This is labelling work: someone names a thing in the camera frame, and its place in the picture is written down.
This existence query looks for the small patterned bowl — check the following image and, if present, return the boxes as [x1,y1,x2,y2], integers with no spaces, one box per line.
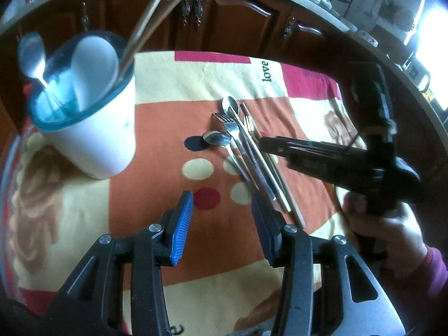
[357,30,379,47]

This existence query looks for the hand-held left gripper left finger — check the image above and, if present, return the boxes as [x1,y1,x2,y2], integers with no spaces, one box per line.
[52,190,195,336]

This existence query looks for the brown wooden chopstick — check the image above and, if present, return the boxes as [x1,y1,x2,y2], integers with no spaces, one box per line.
[124,0,211,67]

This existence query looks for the person's right hand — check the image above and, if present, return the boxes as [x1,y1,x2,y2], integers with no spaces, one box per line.
[341,192,429,271]

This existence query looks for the pale chopstick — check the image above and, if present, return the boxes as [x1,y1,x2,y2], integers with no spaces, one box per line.
[121,0,181,69]

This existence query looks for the white rice paddle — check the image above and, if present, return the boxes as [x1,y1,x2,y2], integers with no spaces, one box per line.
[72,37,120,113]

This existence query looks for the person's right forearm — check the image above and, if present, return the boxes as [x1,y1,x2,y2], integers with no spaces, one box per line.
[380,245,448,326]

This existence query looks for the steel fork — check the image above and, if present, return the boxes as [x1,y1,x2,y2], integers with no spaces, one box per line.
[211,112,263,193]

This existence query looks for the white utensil holder cup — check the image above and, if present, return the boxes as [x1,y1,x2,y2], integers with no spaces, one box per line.
[26,30,137,180]

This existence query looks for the printed fleece blanket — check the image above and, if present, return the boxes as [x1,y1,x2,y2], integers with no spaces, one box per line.
[0,51,389,336]

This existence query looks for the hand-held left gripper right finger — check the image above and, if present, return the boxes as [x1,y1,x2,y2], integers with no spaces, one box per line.
[251,196,407,336]

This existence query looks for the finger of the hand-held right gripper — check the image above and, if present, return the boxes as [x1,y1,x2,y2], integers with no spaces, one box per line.
[259,135,367,159]
[287,156,378,184]

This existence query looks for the white handled steel spoon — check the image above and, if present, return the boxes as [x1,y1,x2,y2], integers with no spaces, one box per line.
[17,31,65,113]

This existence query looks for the bright window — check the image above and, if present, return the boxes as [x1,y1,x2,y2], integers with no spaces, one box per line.
[415,0,448,109]

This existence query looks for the dark wooden cabinet door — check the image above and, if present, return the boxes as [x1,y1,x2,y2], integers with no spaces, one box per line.
[21,0,93,43]
[194,0,293,58]
[283,7,351,74]
[93,0,193,55]

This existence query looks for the small metal fork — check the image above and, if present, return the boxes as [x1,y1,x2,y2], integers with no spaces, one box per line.
[240,102,307,230]

